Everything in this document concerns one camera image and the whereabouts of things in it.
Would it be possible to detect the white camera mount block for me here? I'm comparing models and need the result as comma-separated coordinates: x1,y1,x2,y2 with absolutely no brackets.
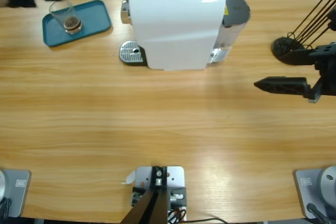
131,165,188,222

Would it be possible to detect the black capsule holder stand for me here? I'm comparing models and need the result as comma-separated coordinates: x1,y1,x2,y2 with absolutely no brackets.
271,0,336,66

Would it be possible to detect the white capsule coffee machine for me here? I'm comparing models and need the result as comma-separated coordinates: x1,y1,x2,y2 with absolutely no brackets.
119,0,233,72

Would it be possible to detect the orange cable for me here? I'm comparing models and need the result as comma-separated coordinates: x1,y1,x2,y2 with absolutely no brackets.
167,207,187,222

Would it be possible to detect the black cable under mount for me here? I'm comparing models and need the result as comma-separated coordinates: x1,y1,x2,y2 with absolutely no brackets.
187,217,227,224

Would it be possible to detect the dark camera post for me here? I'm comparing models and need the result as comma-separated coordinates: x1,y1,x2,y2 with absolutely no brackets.
121,165,169,224

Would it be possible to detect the black base cable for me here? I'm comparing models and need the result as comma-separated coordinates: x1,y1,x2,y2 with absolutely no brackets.
0,198,13,219
306,202,329,224

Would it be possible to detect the clear glass cup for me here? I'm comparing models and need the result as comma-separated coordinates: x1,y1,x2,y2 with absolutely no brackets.
49,0,84,35

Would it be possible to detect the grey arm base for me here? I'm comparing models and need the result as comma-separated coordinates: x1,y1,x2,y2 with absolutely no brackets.
0,168,32,218
293,165,336,219

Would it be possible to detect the teal plastic tray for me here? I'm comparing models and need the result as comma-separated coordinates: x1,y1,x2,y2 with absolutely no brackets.
42,0,112,48

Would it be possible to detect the white tape piece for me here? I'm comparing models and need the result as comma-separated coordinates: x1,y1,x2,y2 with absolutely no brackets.
120,170,137,185

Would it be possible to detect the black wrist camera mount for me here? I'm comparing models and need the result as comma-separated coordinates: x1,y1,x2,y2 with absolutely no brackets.
327,7,336,32

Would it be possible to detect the grey lidded water tank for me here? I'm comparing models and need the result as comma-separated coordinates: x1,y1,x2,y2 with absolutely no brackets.
215,0,251,51

